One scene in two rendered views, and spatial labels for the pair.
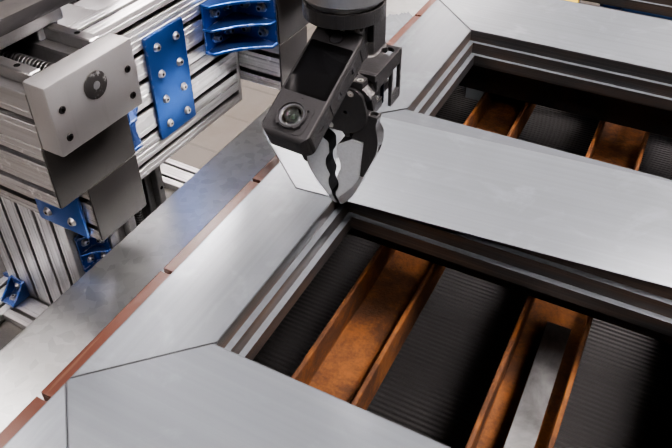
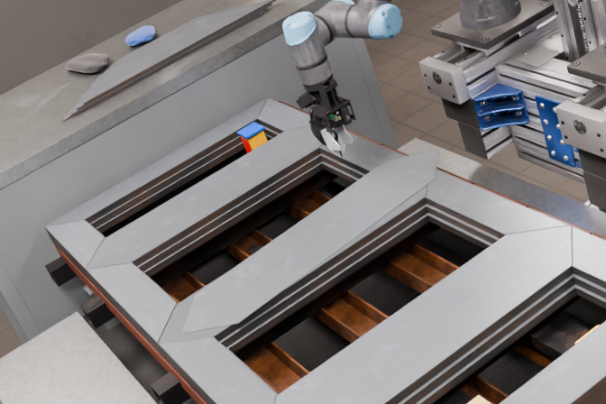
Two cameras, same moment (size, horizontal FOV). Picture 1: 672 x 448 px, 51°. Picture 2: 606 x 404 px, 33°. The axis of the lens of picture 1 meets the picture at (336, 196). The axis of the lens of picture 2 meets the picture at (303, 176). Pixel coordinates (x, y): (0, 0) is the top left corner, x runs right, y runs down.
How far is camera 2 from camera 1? 2.60 m
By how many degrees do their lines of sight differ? 99
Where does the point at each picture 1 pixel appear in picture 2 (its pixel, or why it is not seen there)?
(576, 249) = (289, 234)
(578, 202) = (313, 241)
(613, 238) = (286, 245)
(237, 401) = (294, 153)
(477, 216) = (328, 209)
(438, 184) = (356, 201)
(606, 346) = not seen: hidden behind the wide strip
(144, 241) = (481, 173)
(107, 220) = (467, 143)
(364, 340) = not seen: hidden behind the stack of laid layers
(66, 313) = (444, 157)
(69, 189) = (449, 112)
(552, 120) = not seen: outside the picture
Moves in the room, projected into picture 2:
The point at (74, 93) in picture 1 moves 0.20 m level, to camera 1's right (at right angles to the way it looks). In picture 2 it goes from (429, 73) to (396, 115)
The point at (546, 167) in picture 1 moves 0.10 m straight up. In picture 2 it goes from (343, 237) to (328, 199)
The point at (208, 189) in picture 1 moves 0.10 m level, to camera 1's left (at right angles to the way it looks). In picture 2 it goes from (515, 190) to (528, 168)
